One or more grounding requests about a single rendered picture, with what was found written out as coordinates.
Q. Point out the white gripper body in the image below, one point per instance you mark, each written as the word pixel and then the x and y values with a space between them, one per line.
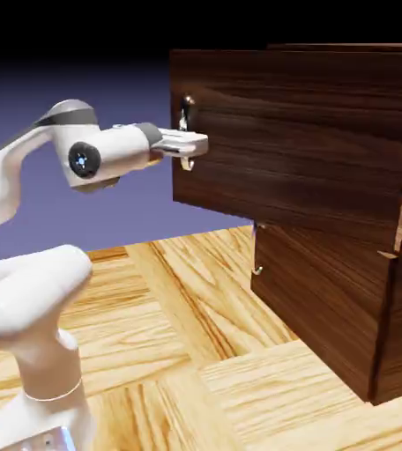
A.
pixel 183 142

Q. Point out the large dark wood door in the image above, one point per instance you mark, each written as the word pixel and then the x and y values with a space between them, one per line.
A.
pixel 292 141

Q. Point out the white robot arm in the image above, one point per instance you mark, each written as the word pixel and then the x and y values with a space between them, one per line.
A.
pixel 21 292

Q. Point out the small dark wood door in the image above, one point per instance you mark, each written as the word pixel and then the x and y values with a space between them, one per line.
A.
pixel 321 299

